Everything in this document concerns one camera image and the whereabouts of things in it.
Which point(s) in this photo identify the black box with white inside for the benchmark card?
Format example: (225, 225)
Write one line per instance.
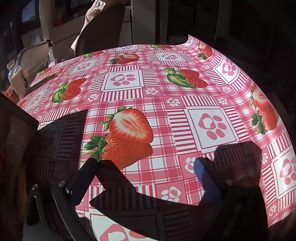
(13, 129)

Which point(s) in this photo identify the beige chair with metal frame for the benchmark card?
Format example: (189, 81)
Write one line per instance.
(34, 55)

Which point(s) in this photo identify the clear plastic bottle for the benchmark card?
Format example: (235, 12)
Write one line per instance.
(12, 69)

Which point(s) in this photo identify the beige cloth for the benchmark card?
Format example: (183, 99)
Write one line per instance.
(89, 18)

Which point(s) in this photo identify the brown chair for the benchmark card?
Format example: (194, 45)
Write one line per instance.
(101, 32)

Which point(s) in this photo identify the plastic bottle with label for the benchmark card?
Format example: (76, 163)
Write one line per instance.
(20, 84)

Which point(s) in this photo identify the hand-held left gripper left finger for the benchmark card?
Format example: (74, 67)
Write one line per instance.
(81, 183)

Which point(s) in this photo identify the strawberry printed pink tablecloth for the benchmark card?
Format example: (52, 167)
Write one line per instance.
(161, 109)

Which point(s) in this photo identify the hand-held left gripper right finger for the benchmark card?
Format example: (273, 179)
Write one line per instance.
(203, 177)

